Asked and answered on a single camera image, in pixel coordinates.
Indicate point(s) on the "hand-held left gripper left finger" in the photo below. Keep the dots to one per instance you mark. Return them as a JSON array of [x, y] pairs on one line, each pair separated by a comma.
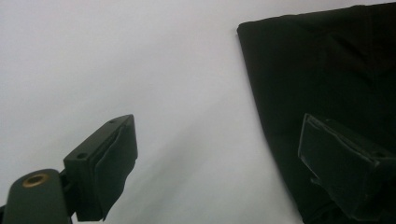
[[102, 165]]

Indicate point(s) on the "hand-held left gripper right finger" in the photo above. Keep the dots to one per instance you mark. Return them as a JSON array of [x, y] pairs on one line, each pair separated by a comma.
[[345, 168]]

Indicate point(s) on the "white table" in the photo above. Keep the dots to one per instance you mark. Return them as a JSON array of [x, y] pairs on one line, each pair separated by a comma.
[[155, 62]]

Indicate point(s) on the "black pants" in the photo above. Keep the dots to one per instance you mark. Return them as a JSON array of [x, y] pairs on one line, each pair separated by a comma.
[[311, 62]]

